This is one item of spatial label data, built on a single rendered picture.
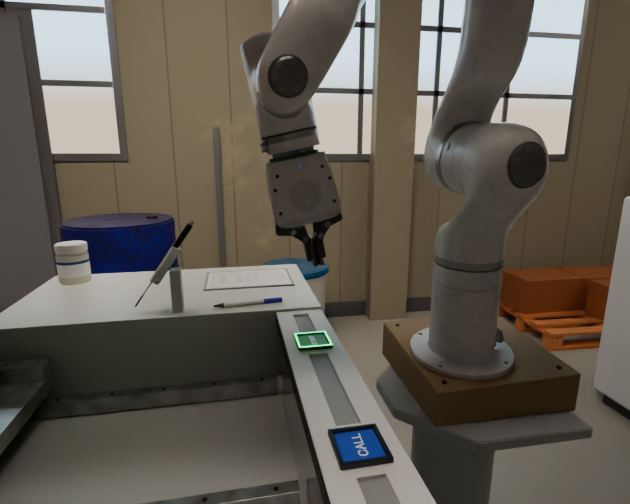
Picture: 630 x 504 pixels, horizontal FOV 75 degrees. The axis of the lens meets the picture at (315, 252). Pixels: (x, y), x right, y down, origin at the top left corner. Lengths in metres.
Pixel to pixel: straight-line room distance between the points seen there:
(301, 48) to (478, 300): 0.49
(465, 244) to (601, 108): 3.57
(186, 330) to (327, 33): 0.58
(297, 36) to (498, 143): 0.31
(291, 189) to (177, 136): 2.52
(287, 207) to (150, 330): 0.39
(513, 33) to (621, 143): 3.69
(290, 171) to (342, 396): 0.32
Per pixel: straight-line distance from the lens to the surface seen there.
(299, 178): 0.60
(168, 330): 0.85
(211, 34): 3.16
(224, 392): 0.82
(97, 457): 0.77
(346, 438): 0.49
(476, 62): 0.73
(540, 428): 0.84
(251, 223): 3.10
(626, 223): 2.44
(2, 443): 0.78
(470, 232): 0.71
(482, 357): 0.82
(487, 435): 0.78
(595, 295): 3.62
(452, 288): 0.75
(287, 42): 0.53
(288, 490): 0.60
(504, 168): 0.65
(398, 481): 0.46
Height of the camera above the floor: 1.26
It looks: 13 degrees down
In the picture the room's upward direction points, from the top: straight up
